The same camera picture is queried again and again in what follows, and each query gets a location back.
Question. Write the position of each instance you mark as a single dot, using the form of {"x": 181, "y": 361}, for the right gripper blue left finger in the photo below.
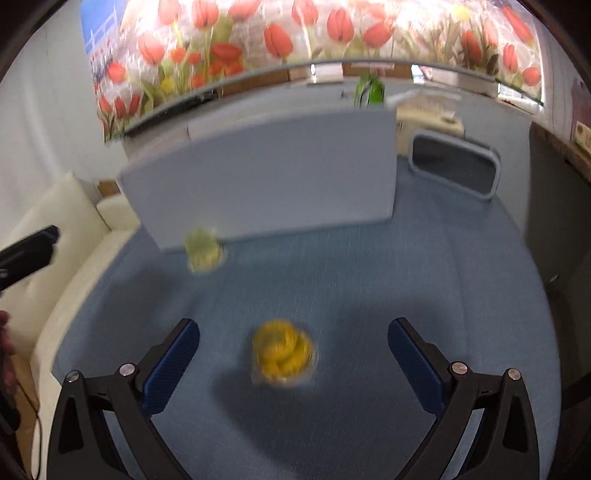
{"x": 164, "y": 364}

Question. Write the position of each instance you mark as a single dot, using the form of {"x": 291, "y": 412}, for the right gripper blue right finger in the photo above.
{"x": 421, "y": 362}

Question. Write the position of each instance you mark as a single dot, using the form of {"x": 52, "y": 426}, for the amber jelly cup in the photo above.
{"x": 283, "y": 355}

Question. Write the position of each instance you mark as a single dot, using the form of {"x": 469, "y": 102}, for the pale yellow jelly cup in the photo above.
{"x": 203, "y": 251}

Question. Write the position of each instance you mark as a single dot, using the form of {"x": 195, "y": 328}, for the person's left hand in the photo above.
{"x": 8, "y": 376}

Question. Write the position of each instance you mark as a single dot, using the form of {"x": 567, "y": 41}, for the cream leather sofa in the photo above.
{"x": 43, "y": 306}

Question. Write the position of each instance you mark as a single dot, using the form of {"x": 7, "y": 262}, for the white cardboard box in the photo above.
{"x": 309, "y": 171}

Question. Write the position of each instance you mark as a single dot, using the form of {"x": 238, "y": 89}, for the wooden side shelf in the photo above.
{"x": 574, "y": 155}

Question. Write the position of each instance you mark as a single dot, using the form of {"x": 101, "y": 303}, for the tissue box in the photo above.
{"x": 429, "y": 109}

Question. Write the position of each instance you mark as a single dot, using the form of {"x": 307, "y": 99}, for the cheese pattern box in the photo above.
{"x": 582, "y": 136}

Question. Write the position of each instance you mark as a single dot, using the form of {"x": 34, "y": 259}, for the green snack bag in box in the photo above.
{"x": 370, "y": 91}

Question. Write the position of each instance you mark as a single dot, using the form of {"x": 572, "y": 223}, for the tulip landscape wall poster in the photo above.
{"x": 145, "y": 54}

